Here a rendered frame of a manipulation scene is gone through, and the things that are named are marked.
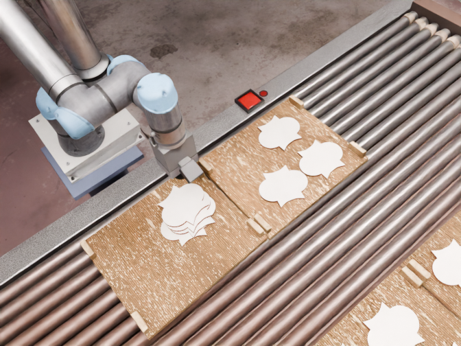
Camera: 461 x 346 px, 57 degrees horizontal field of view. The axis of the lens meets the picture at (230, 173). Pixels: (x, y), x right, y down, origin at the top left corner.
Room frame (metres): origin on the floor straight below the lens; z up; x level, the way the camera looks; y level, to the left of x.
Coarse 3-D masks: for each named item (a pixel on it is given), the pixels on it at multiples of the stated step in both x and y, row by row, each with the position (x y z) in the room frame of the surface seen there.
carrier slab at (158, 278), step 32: (160, 192) 0.70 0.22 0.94; (128, 224) 0.61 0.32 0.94; (160, 224) 0.59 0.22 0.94; (224, 224) 0.57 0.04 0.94; (128, 256) 0.51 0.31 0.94; (160, 256) 0.50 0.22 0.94; (192, 256) 0.48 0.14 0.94; (224, 256) 0.47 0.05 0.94; (128, 288) 0.42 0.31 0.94; (160, 288) 0.40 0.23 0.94; (192, 288) 0.39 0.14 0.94; (160, 320) 0.32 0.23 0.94
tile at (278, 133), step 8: (272, 120) 0.92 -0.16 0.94; (280, 120) 0.92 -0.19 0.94; (288, 120) 0.91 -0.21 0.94; (264, 128) 0.89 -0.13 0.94; (272, 128) 0.88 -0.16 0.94; (280, 128) 0.88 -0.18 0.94; (288, 128) 0.88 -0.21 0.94; (296, 128) 0.87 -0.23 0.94; (264, 136) 0.86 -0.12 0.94; (272, 136) 0.85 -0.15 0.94; (280, 136) 0.85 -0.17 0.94; (288, 136) 0.85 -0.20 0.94; (296, 136) 0.84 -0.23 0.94; (264, 144) 0.83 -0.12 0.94; (272, 144) 0.82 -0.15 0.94; (280, 144) 0.82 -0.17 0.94; (288, 144) 0.82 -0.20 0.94
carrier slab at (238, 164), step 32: (256, 128) 0.90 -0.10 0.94; (320, 128) 0.86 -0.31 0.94; (224, 160) 0.79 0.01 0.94; (256, 160) 0.77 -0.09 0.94; (288, 160) 0.76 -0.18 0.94; (352, 160) 0.73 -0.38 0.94; (224, 192) 0.67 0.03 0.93; (256, 192) 0.66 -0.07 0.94; (320, 192) 0.63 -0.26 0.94; (288, 224) 0.54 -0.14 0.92
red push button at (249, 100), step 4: (244, 96) 1.06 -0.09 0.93; (248, 96) 1.06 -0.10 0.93; (252, 96) 1.05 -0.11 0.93; (256, 96) 1.05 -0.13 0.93; (240, 100) 1.04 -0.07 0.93; (244, 100) 1.04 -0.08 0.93; (248, 100) 1.04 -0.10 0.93; (252, 100) 1.03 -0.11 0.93; (256, 100) 1.03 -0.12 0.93; (260, 100) 1.03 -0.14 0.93; (244, 104) 1.02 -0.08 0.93; (248, 104) 1.02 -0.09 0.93; (252, 104) 1.02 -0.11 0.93; (248, 108) 1.00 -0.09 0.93
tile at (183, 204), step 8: (192, 184) 0.70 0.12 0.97; (176, 192) 0.67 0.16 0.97; (184, 192) 0.67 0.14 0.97; (192, 192) 0.67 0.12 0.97; (200, 192) 0.66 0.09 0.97; (168, 200) 0.65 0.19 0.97; (176, 200) 0.65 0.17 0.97; (184, 200) 0.64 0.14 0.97; (192, 200) 0.64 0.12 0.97; (200, 200) 0.64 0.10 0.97; (168, 208) 0.62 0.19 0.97; (176, 208) 0.62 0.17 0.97; (184, 208) 0.62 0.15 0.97; (192, 208) 0.61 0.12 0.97; (200, 208) 0.61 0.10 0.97; (168, 216) 0.60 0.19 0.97; (176, 216) 0.59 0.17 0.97; (184, 216) 0.59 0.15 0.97; (192, 216) 0.59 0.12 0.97; (168, 224) 0.57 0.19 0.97; (176, 224) 0.57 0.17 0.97; (192, 224) 0.56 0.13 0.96
